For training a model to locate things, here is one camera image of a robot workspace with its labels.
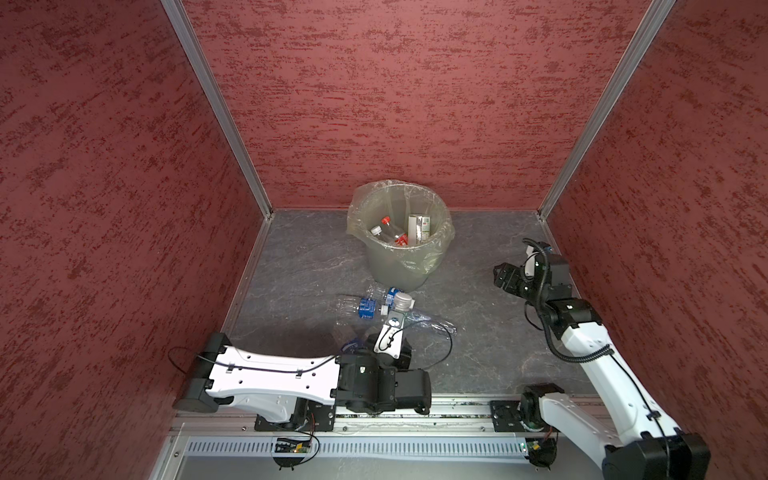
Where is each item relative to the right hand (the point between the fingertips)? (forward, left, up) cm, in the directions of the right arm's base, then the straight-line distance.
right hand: (502, 277), depth 81 cm
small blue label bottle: (-12, +43, -11) cm, 46 cm away
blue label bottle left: (-2, +39, -12) cm, 40 cm away
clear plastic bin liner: (+12, +31, -8) cm, 35 cm away
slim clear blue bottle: (-5, +21, -14) cm, 26 cm away
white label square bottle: (+19, +22, -1) cm, 29 cm away
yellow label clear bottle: (-12, +29, +11) cm, 33 cm away
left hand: (-18, +31, 0) cm, 36 cm away
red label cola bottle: (+20, +28, -5) cm, 34 cm away
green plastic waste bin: (+1, +26, +4) cm, 27 cm away
